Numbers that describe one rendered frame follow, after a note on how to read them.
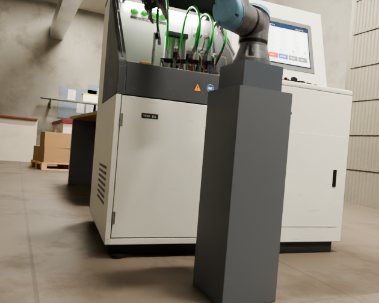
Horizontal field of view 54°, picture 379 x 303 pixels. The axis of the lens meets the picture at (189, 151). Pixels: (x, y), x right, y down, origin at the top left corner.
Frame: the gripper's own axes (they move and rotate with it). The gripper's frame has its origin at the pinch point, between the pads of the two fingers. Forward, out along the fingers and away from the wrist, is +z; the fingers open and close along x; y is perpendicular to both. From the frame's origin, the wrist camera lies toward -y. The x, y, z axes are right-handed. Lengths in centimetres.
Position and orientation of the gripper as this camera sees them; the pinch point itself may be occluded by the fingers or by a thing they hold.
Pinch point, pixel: (159, 19)
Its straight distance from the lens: 206.7
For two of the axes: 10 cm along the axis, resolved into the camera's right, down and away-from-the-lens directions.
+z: 2.9, 7.3, 6.2
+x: 9.5, -1.5, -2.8
